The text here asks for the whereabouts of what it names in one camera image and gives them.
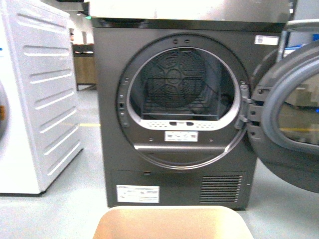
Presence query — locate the dark grey tumble dryer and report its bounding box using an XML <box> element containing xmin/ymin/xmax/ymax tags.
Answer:
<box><xmin>93</xmin><ymin>17</ymin><xmax>284</xmax><ymax>210</ymax></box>

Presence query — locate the open round dryer door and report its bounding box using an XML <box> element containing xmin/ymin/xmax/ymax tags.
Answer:
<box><xmin>248</xmin><ymin>19</ymin><xmax>319</xmax><ymax>194</ymax></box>

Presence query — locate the beige plastic laundry hamper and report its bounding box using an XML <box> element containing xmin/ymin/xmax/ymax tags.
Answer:
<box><xmin>93</xmin><ymin>206</ymin><xmax>253</xmax><ymax>239</ymax></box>

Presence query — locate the black wire drying rack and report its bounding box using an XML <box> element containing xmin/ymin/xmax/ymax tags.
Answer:
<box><xmin>141</xmin><ymin>77</ymin><xmax>222</xmax><ymax>120</ymax></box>

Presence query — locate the white washing machine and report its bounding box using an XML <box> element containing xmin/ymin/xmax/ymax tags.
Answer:
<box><xmin>0</xmin><ymin>0</ymin><xmax>82</xmax><ymax>196</ymax></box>

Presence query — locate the wooden cabinet in background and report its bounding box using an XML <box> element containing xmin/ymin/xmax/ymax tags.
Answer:
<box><xmin>72</xmin><ymin>44</ymin><xmax>97</xmax><ymax>90</ymax></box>

